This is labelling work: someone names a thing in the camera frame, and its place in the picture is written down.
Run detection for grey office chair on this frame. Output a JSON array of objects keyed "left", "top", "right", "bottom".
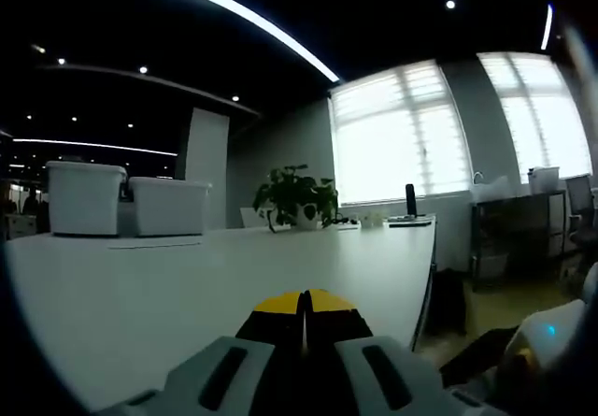
[{"left": 563, "top": 174, "right": 598, "bottom": 249}]

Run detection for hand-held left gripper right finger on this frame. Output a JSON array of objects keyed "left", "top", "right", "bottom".
[{"left": 306, "top": 287, "right": 510, "bottom": 416}]

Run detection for round ceiling spotlights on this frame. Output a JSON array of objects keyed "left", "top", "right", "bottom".
[{"left": 25, "top": 0, "right": 458, "bottom": 130}]

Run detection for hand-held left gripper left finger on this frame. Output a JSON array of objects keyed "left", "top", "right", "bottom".
[{"left": 93, "top": 290, "right": 307, "bottom": 416}]

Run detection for white desk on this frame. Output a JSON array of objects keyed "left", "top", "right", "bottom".
[{"left": 4, "top": 214, "right": 438, "bottom": 410}]

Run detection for white plastic bag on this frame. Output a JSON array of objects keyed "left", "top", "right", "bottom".
[{"left": 470, "top": 170, "right": 511, "bottom": 203}]

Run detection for short ceiling strip light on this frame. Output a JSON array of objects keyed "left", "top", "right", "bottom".
[{"left": 540, "top": 3, "right": 555, "bottom": 51}]

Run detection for large white storage bin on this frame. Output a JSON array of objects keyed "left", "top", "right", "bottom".
[{"left": 45, "top": 160, "right": 128, "bottom": 237}]

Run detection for pale storage bin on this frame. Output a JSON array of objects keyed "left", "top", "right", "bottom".
[{"left": 475, "top": 251, "right": 511, "bottom": 280}]

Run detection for small white cups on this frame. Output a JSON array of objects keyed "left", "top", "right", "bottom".
[{"left": 359, "top": 209, "right": 388, "bottom": 229}]

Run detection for white plastic container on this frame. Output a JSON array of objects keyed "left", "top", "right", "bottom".
[{"left": 527, "top": 165, "right": 562, "bottom": 196}]

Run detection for small white storage bin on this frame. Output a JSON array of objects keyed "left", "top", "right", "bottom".
[{"left": 127, "top": 176, "right": 214, "bottom": 238}]

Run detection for black shelf rack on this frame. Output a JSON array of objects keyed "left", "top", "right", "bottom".
[{"left": 470, "top": 189, "right": 570, "bottom": 292}]

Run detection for green potted plant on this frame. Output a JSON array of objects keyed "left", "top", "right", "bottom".
[{"left": 252, "top": 163, "right": 340, "bottom": 234}]

